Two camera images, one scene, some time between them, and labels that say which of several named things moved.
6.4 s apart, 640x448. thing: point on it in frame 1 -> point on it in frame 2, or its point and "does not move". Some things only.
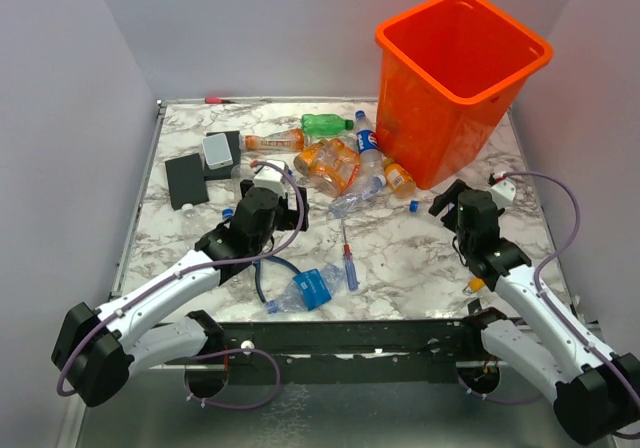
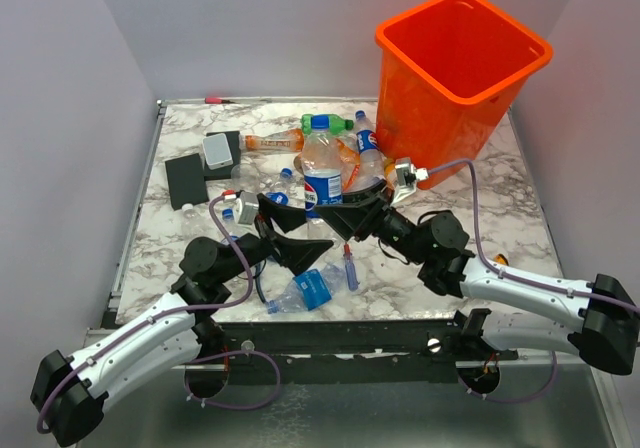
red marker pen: [217, 100] does not move
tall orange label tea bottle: [277, 140] does not move
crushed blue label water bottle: [310, 290] does not move
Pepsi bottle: [414, 207] -> [322, 168]
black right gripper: [452, 194] -> [352, 221]
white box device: [217, 151] does not move
